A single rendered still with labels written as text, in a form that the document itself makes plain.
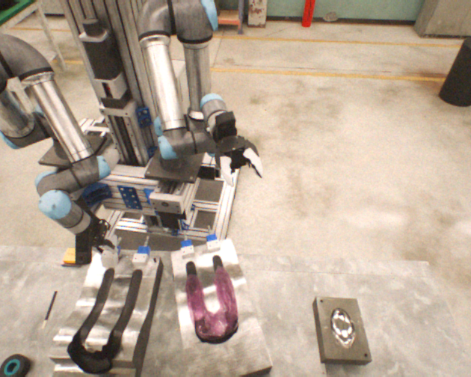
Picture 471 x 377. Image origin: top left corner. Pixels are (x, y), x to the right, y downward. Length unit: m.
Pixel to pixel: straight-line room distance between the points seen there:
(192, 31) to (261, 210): 1.71
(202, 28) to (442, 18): 5.32
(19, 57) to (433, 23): 5.70
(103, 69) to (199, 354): 1.04
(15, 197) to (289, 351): 2.59
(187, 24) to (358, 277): 1.12
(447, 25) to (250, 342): 5.73
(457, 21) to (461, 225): 3.94
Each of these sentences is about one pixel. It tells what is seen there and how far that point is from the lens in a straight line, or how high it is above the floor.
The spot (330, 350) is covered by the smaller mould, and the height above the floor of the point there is 0.87.
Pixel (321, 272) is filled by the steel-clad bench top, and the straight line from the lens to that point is 1.31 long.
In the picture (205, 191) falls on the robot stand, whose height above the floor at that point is 0.21.
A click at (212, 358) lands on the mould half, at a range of 1.05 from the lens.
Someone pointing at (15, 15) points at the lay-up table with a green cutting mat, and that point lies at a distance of 4.17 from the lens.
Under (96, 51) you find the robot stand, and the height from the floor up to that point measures 1.48.
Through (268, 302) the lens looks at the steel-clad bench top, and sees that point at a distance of 1.22.
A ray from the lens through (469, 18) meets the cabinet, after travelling 6.27.
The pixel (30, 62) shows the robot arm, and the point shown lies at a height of 1.56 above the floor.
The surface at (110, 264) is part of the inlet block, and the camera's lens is 1.24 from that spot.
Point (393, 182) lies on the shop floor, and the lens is 3.01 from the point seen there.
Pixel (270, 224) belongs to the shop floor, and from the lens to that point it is 2.37.
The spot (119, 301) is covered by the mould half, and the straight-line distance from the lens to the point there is 1.20.
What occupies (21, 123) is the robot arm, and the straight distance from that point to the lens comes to 1.35.
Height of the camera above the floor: 1.94
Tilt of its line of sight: 48 degrees down
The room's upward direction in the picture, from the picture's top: straight up
